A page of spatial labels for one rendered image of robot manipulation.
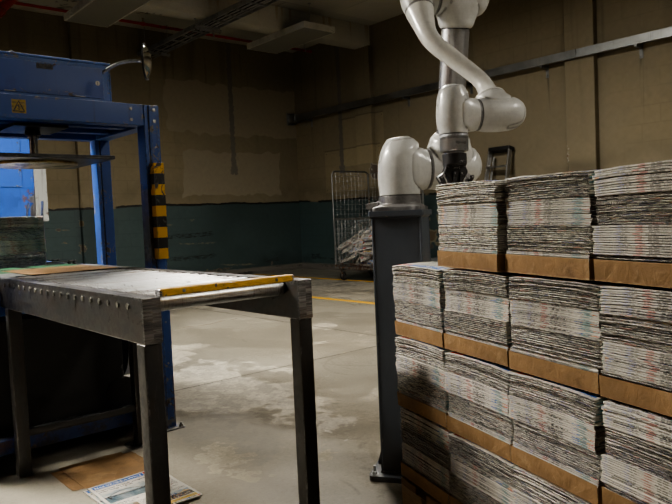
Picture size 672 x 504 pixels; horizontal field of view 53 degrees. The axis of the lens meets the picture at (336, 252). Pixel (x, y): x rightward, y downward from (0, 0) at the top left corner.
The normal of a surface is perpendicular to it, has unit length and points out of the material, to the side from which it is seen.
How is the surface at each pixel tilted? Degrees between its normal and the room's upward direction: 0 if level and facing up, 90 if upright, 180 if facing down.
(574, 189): 90
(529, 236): 90
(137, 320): 90
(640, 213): 90
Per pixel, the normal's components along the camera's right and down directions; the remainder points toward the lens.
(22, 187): 0.65, 0.01
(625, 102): -0.75, 0.07
